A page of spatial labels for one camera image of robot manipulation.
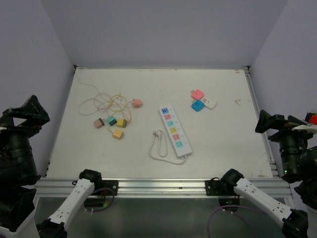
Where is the blue plug adapter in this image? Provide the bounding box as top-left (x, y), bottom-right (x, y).
top-left (191, 100), bottom-right (205, 112)

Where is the white USB cable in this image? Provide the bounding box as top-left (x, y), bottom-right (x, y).
top-left (75, 74), bottom-right (100, 116)

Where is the power strip white cord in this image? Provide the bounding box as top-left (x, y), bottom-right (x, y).
top-left (148, 129), bottom-right (188, 166)

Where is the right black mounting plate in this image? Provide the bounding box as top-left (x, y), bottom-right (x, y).
top-left (205, 177), bottom-right (236, 196)

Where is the yellow olive USB charger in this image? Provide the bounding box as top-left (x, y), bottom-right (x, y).
top-left (112, 129), bottom-right (124, 140)

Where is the beige brown USB charger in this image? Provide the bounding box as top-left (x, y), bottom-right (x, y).
top-left (94, 118), bottom-right (105, 129)

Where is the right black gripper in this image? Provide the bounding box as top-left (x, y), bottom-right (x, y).
top-left (254, 108), bottom-right (317, 177)

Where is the right side aluminium rail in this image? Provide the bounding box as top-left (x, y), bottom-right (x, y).
top-left (242, 65), bottom-right (280, 178)

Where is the black mounting plate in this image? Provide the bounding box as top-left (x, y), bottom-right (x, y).
top-left (95, 179), bottom-right (119, 196)
top-left (205, 177), bottom-right (236, 196)

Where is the teal USB charger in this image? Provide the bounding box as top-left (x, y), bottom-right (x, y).
top-left (106, 116), bottom-right (117, 126)

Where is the salmon pink USB charger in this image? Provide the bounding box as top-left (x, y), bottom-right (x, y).
top-left (132, 99), bottom-right (143, 108)

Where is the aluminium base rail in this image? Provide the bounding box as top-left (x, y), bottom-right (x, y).
top-left (35, 178), bottom-right (292, 198)

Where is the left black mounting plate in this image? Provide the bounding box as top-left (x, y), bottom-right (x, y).
top-left (95, 179), bottom-right (119, 196)

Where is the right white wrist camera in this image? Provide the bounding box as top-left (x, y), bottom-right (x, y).
top-left (291, 110), bottom-right (317, 134)

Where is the pink plug adapter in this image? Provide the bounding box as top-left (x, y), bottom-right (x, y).
top-left (191, 89), bottom-right (204, 100)

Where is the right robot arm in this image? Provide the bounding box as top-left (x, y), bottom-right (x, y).
top-left (218, 110), bottom-right (317, 238)

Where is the white plug adapter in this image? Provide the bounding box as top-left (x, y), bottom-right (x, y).
top-left (203, 98), bottom-right (217, 110)

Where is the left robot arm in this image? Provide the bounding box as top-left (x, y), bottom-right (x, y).
top-left (0, 95), bottom-right (103, 238)

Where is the yellow charging cable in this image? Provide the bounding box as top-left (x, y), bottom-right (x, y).
top-left (106, 94), bottom-right (133, 133)

